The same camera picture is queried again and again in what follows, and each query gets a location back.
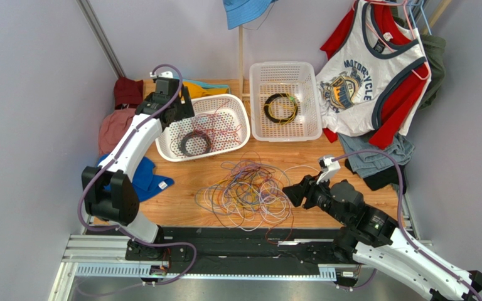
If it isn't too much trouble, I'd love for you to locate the pink wire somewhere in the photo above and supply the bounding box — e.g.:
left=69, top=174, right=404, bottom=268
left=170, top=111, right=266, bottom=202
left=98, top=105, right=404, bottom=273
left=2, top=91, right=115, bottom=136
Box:
left=169, top=109, right=246, bottom=147
left=182, top=110, right=246, bottom=149

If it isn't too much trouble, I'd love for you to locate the bright red wire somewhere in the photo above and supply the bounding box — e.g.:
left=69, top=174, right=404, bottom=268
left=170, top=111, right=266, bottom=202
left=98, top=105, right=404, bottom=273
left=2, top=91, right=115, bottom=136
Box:
left=169, top=98, right=246, bottom=162

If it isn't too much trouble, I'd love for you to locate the colourful wire pile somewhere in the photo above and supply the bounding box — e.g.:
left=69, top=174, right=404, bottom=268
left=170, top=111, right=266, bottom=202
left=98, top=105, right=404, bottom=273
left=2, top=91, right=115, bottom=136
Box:
left=194, top=152, right=321, bottom=246

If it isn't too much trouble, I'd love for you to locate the yellow wire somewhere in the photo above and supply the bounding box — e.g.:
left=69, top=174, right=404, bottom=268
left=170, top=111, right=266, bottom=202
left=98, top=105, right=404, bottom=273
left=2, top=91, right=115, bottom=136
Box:
left=245, top=92, right=300, bottom=126

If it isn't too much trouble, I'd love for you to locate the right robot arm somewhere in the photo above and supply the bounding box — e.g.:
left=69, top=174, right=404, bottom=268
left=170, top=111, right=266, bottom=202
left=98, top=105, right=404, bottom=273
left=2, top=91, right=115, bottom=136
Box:
left=282, top=175, right=482, bottom=300

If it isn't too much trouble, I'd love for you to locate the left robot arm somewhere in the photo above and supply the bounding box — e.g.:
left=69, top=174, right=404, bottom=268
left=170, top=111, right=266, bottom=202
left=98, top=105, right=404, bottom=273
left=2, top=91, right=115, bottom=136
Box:
left=80, top=77, right=195, bottom=260

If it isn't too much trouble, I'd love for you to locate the orange cloth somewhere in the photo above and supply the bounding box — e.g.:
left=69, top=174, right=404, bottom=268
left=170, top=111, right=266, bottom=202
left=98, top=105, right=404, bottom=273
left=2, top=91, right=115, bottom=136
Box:
left=182, top=81, right=229, bottom=101

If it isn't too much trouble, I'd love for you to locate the rounded white plastic basket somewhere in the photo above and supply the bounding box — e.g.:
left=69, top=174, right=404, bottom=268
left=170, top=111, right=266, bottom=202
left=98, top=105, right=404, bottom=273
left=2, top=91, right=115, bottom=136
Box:
left=155, top=94, right=250, bottom=162

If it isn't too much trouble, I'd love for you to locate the maroon cloth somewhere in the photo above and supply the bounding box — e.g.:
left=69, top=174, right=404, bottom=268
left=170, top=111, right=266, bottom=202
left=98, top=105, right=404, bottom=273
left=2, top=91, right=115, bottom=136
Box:
left=114, top=77, right=144, bottom=110

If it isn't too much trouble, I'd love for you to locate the grey denim garment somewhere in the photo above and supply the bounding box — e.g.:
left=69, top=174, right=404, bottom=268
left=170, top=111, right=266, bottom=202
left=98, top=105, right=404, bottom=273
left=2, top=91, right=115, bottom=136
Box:
left=338, top=134, right=415, bottom=178

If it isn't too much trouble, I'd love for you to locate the pink cloth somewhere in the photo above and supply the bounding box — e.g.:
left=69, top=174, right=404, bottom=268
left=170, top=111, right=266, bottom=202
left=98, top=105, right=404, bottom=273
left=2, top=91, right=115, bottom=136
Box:
left=98, top=108, right=136, bottom=156

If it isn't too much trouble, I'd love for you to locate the black garment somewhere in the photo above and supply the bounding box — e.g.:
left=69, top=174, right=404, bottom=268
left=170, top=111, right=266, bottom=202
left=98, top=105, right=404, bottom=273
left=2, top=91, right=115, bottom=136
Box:
left=345, top=159, right=407, bottom=194

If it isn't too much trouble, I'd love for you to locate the blue cloth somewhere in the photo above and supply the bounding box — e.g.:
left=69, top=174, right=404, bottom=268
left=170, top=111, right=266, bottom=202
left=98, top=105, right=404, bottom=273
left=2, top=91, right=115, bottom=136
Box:
left=97, top=153, right=175, bottom=203

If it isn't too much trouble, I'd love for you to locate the light blue bucket hat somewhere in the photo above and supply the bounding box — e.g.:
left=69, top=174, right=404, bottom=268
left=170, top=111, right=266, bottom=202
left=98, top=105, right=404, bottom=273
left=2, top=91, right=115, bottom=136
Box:
left=222, top=0, right=276, bottom=30

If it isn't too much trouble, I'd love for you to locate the white motorcycle tank top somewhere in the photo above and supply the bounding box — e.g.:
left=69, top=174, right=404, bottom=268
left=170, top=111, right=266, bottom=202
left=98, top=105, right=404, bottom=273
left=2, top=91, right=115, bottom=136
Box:
left=315, top=0, right=432, bottom=138

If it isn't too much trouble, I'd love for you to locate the rectangular white plastic basket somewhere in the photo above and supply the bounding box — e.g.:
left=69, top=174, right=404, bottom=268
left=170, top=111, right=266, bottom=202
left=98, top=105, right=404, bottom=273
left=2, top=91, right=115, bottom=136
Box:
left=249, top=61, right=322, bottom=142

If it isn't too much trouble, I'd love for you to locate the red shirt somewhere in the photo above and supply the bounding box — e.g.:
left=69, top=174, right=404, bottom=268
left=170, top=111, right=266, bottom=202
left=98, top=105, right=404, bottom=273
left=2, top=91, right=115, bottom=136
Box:
left=319, top=2, right=430, bottom=151

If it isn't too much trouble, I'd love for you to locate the dark green garment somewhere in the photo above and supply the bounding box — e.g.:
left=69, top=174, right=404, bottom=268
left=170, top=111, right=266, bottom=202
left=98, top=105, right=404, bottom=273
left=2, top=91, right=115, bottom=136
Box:
left=376, top=15, right=446, bottom=120

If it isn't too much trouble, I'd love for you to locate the pink clothes hanger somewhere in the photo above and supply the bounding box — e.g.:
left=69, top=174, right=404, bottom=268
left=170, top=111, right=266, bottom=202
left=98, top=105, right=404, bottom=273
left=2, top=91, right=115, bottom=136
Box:
left=352, top=1, right=432, bottom=83

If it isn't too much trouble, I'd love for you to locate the wooden rack pole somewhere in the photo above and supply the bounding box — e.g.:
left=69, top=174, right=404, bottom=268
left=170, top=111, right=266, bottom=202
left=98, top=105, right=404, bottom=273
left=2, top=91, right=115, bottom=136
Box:
left=420, top=0, right=453, bottom=34

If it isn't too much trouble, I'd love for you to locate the grey coiled cable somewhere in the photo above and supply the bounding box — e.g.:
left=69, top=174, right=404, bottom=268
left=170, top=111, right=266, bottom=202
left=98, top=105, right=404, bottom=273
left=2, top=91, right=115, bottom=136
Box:
left=178, top=130, right=213, bottom=158

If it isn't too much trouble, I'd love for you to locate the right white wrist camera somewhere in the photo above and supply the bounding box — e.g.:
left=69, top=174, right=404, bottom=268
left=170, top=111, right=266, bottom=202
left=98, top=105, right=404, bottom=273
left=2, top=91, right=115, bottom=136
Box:
left=316, top=155, right=341, bottom=184

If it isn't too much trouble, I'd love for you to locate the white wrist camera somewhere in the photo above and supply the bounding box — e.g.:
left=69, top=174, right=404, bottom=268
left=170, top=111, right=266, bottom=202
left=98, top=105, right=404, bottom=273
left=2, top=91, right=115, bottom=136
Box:
left=149, top=71, right=174, bottom=80
left=316, top=155, right=341, bottom=184

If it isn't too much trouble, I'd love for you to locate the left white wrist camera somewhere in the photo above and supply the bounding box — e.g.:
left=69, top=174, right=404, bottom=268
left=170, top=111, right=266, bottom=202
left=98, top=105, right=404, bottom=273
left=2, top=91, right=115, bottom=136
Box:
left=149, top=71, right=174, bottom=80

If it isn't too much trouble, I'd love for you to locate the red wire in basket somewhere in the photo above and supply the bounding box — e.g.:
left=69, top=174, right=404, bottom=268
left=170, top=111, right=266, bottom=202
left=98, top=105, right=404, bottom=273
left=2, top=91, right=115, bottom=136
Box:
left=195, top=114, right=245, bottom=152

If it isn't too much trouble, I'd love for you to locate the black coiled cable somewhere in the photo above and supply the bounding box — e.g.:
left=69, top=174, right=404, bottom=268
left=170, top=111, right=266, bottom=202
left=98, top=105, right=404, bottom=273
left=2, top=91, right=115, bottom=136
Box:
left=263, top=93, right=299, bottom=124

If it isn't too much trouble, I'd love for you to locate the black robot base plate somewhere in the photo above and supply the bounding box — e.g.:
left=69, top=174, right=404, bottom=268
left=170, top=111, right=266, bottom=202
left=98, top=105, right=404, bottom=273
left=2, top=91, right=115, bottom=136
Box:
left=86, top=226, right=373, bottom=277

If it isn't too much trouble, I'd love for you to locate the metal corner rail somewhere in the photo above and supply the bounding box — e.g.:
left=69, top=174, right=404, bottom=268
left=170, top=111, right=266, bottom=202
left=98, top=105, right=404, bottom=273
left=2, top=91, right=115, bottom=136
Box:
left=76, top=0, right=126, bottom=78

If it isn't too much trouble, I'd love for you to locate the aluminium slotted rail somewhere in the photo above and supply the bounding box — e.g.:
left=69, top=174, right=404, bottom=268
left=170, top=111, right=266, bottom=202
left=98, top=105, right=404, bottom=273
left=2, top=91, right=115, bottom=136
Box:
left=62, top=235, right=337, bottom=282

